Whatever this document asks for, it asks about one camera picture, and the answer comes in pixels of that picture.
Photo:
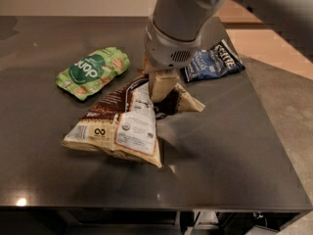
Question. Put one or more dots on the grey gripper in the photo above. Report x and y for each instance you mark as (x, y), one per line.
(165, 52)

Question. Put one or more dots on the brown chip bag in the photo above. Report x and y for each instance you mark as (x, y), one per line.
(124, 123)

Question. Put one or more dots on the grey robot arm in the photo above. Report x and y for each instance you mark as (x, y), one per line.
(173, 33)

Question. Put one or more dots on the blue Kettle chip bag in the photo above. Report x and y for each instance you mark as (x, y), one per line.
(218, 61)

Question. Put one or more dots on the green rice chip bag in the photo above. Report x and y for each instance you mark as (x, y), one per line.
(91, 73)

